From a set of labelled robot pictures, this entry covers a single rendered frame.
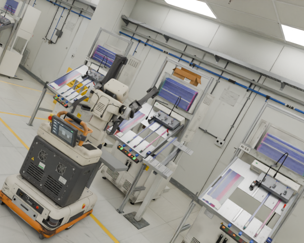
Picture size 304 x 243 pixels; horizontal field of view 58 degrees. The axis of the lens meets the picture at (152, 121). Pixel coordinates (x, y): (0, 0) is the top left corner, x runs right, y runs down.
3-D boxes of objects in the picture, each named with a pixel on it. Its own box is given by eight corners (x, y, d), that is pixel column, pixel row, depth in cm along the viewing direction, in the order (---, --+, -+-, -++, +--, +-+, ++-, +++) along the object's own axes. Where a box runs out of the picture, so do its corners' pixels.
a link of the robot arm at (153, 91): (156, 82, 286) (162, 89, 287) (149, 88, 297) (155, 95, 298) (131, 103, 258) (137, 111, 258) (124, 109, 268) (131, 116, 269)
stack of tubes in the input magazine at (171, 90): (186, 111, 339) (197, 91, 335) (157, 94, 365) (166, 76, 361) (190, 112, 350) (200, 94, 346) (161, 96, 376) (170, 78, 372)
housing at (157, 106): (180, 129, 347) (181, 121, 338) (153, 112, 373) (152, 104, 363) (184, 126, 351) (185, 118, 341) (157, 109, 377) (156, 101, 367)
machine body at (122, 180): (132, 207, 346) (154, 165, 337) (98, 176, 382) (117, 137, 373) (158, 201, 400) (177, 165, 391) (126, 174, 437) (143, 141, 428)
